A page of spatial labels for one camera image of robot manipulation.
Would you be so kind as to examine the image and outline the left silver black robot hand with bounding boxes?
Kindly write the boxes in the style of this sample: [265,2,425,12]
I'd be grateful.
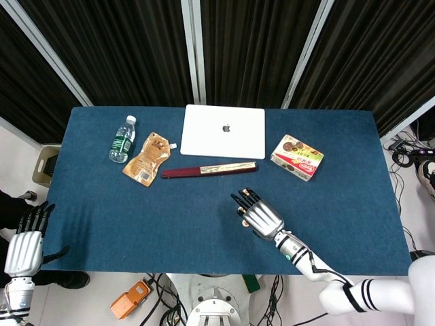
[3,201,71,278]

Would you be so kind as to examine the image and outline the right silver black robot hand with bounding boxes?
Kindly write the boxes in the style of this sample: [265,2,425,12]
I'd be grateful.
[230,187,285,240]

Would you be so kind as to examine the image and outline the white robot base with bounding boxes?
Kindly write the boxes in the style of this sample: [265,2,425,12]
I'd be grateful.
[165,272,261,326]

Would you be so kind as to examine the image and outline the person's black trouser leg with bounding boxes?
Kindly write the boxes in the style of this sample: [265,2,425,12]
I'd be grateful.
[0,189,37,240]

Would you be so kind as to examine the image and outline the black shoe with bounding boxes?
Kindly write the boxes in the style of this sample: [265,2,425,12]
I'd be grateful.
[33,270,92,290]

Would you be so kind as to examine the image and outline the green block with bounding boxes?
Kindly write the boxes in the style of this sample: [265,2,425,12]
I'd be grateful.
[242,274,262,293]

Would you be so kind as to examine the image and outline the biscuit box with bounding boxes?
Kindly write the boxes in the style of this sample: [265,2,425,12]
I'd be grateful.
[270,134,325,183]

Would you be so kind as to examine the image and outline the beige plastic bin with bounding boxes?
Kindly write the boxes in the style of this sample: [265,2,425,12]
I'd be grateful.
[31,144,63,187]

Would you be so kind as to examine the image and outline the white closed laptop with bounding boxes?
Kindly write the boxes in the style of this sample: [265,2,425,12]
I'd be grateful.
[179,104,266,160]

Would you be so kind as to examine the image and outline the dark red folded fan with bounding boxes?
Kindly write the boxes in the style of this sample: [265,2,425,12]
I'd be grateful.
[161,160,258,180]

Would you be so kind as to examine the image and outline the orange pedal box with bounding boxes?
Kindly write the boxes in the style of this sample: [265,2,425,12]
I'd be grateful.
[109,278,153,321]

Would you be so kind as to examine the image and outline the blue table cloth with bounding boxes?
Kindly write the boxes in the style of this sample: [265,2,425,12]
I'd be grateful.
[39,106,413,276]

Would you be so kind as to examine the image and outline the orange spout pouch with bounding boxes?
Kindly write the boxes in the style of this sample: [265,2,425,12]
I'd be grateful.
[122,131,178,187]

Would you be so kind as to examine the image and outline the clear water bottle green label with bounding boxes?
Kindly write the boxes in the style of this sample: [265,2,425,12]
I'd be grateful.
[107,115,137,164]

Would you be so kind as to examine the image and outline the dark curtain panel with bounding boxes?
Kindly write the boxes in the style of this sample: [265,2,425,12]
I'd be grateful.
[200,0,322,107]
[18,0,195,107]
[288,0,435,139]
[0,6,84,145]

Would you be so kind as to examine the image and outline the black white sneaker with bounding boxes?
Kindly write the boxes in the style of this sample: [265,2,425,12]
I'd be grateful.
[417,159,435,202]

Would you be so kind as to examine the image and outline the black device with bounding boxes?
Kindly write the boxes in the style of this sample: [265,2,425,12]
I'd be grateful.
[410,115,435,143]

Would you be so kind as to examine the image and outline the black floor cable bundle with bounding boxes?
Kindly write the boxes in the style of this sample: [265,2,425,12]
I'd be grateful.
[141,272,188,326]
[261,274,285,326]

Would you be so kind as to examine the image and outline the coiled black cables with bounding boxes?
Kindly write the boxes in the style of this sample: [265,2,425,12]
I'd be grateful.
[383,132,421,170]

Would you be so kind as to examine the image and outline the white frame post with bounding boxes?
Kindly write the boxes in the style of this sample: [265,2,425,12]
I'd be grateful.
[379,103,435,145]
[181,0,207,105]
[281,0,337,109]
[0,0,94,107]

